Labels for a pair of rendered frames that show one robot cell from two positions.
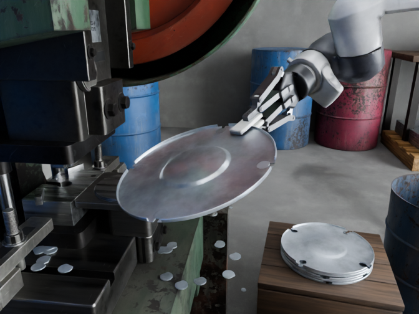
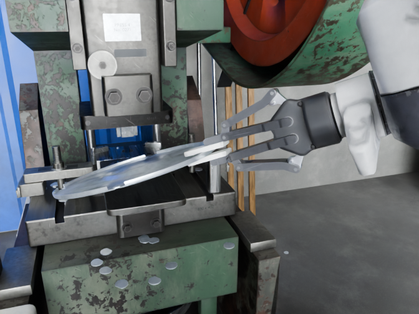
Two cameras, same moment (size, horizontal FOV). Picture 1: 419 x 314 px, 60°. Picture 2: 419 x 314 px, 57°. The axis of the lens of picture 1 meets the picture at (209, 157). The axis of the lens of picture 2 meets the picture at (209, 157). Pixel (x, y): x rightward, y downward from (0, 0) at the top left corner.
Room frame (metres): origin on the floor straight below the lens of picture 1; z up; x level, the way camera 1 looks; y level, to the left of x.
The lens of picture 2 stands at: (0.45, -0.60, 1.08)
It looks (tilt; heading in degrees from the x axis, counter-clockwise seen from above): 20 degrees down; 65
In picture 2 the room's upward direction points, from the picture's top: straight up
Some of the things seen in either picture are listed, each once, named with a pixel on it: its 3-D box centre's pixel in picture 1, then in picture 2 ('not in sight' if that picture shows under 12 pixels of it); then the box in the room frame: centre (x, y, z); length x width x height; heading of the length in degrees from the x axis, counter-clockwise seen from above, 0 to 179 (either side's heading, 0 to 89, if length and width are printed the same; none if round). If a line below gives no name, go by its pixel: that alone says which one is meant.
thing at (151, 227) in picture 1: (154, 218); (139, 205); (0.62, 0.10, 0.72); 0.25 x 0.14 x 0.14; 83
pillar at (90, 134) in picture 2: (4, 187); (90, 136); (0.57, 0.35, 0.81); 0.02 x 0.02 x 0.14
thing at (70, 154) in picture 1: (56, 142); (125, 117); (0.64, 0.28, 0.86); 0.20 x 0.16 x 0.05; 173
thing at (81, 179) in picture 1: (68, 194); (128, 159); (0.64, 0.27, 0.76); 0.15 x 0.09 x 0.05; 173
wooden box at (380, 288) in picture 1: (319, 298); not in sight; (1.02, -0.38, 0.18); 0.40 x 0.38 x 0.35; 76
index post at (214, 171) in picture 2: not in sight; (213, 171); (0.80, 0.13, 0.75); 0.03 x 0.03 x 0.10; 83
